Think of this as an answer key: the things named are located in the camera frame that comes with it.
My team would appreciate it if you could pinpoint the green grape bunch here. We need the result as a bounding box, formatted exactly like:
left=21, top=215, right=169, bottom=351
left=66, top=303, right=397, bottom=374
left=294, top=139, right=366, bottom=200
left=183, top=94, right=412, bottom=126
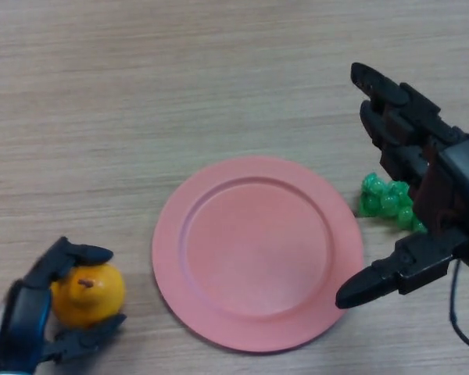
left=357, top=171, right=429, bottom=234

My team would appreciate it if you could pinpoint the pink round plate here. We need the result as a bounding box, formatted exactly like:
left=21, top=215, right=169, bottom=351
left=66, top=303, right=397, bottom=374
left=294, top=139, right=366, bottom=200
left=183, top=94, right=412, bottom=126
left=152, top=155, right=364, bottom=355

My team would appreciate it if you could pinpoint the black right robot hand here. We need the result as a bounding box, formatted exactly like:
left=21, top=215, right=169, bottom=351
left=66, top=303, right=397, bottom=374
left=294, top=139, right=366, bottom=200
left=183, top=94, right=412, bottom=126
left=335, top=62, right=469, bottom=309

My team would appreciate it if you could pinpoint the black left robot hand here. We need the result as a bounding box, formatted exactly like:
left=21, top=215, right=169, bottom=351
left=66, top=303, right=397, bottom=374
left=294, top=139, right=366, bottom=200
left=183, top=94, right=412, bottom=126
left=0, top=236, right=128, bottom=372

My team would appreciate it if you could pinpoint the yellow pear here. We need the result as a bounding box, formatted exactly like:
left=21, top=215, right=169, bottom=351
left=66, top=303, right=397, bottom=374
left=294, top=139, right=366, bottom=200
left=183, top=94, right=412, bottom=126
left=49, top=262, right=126, bottom=329

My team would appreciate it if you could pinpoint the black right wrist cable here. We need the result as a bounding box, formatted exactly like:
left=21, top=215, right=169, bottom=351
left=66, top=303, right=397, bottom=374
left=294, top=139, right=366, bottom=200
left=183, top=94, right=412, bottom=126
left=449, top=259, right=469, bottom=356

